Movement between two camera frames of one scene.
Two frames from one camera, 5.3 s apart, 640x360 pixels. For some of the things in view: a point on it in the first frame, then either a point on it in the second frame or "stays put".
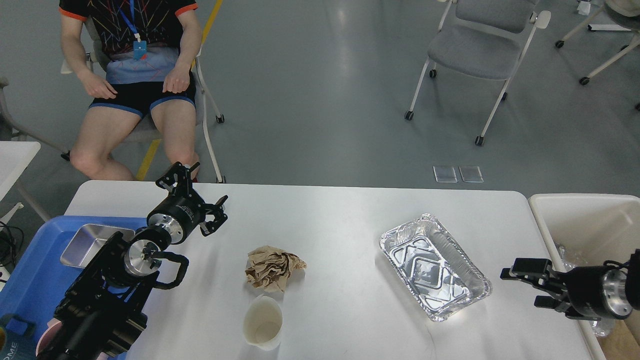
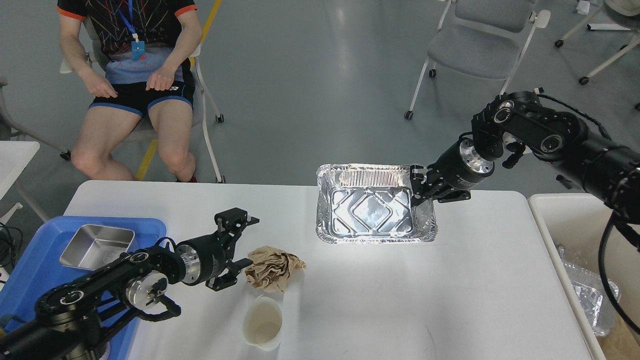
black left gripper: (181, 212) -> (204, 256)
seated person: (138, 56) stays put
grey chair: (483, 39) stays put
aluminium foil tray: (443, 278) -> (366, 203)
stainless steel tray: (88, 239) stays put
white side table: (14, 157) stays put
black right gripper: (591, 292) -> (460, 167)
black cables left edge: (11, 240) stays put
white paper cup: (263, 321) stays put
